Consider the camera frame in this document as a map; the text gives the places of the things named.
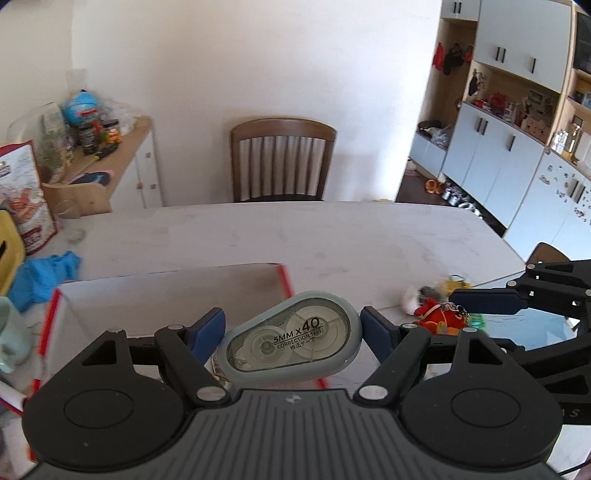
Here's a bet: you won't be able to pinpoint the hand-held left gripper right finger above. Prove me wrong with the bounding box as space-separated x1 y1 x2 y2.
353 305 511 407

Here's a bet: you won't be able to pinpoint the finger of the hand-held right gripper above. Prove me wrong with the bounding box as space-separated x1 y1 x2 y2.
449 259 591 324
505 339 591 391

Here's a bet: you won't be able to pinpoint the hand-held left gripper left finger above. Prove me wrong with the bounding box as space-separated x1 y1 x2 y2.
81 307 232 407

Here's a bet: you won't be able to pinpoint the red plush keychain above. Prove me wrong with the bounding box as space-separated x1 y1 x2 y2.
413 298 472 335

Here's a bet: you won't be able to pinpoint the red cardboard box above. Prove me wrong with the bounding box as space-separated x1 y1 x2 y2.
32 262 333 393

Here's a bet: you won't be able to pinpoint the grey correction tape dispenser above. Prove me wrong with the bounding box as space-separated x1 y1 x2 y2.
213 291 363 387

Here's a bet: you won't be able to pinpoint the light blue printed table mat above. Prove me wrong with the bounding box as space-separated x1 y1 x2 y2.
383 272 578 356

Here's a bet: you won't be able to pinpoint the small white plush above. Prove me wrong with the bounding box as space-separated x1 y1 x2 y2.
401 286 423 315

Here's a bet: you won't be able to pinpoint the row of light shoes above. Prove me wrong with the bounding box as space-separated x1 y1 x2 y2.
441 185 483 217

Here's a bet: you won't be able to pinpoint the white fridge with magnets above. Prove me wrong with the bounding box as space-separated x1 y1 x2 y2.
503 150 591 264

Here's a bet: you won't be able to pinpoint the pale blue cabinet unit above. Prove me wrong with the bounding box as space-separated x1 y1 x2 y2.
409 0 591 241

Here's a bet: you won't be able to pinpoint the grey plastic bag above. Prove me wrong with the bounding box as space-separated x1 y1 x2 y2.
429 126 455 151

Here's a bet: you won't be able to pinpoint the white sideboard with wooden top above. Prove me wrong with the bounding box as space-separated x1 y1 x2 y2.
41 115 163 215

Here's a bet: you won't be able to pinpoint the clear drinking glass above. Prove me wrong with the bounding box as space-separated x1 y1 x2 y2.
58 198 88 244

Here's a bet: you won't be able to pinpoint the blue cloth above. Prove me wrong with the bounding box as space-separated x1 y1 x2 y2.
9 251 83 312

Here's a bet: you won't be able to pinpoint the wooden desk organizer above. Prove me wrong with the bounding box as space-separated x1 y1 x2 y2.
41 171 116 217

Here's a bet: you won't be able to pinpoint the clear bottles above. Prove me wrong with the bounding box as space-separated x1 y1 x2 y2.
551 129 583 155

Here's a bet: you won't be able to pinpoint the wooden box with cutouts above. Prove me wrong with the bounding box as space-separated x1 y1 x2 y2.
522 113 552 141

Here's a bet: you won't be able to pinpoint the dark blue pouch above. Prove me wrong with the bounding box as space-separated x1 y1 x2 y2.
71 172 112 186

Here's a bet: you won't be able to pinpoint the mint green mug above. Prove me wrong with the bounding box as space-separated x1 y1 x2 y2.
0 295 33 374

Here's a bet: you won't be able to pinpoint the white paper roll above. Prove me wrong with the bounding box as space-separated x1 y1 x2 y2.
0 381 26 411

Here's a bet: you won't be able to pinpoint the green and yellow tissue box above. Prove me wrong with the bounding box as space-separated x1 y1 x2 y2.
0 210 26 296

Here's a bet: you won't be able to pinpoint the red and white snack bag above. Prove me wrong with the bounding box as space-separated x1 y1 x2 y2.
0 141 58 254

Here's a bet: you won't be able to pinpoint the dark glass jar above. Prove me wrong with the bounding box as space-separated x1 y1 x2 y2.
76 124 98 155

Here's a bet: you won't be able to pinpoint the clear plastic bag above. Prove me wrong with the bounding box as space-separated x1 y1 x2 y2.
99 99 139 134

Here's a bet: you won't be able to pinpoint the black hanging bag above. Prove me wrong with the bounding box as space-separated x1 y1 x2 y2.
443 44 472 75

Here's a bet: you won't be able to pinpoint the clear bag of toys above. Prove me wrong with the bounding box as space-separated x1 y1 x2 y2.
9 102 77 183

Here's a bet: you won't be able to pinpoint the blue globe ball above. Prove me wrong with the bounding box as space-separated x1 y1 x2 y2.
62 90 100 125

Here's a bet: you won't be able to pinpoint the yellow plush keychain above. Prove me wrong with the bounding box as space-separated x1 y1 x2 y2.
436 275 472 296

